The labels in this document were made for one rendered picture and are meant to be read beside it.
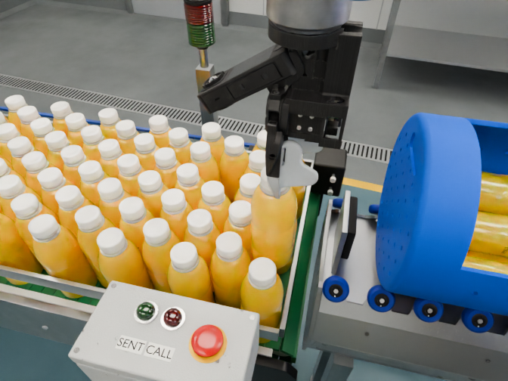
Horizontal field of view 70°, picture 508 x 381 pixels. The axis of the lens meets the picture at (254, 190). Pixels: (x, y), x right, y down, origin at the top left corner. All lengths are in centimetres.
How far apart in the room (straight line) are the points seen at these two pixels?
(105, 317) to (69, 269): 22
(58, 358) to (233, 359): 140
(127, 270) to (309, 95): 39
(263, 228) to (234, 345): 16
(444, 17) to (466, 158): 350
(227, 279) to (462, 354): 43
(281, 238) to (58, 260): 37
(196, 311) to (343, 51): 33
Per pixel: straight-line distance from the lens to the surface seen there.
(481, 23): 405
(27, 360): 185
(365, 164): 243
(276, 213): 48
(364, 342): 74
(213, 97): 40
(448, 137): 54
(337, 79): 37
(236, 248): 54
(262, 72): 37
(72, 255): 68
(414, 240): 50
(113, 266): 60
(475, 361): 78
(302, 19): 33
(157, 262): 60
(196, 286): 57
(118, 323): 49
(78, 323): 77
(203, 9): 88
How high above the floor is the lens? 152
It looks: 45 degrees down
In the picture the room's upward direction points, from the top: straight up
